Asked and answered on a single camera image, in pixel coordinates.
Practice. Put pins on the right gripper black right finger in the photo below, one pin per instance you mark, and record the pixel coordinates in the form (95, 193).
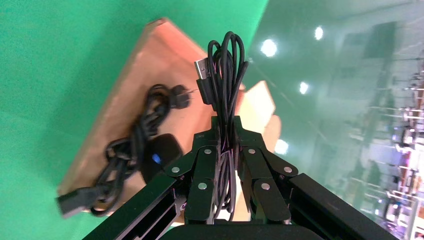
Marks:
(258, 172)

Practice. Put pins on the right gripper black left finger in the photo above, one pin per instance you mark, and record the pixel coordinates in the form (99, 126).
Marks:
(200, 172)

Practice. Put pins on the open brown cardboard box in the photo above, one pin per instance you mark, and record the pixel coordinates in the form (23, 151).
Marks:
(165, 66)

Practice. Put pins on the green table cloth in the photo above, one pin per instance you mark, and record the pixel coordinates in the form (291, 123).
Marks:
(66, 49)

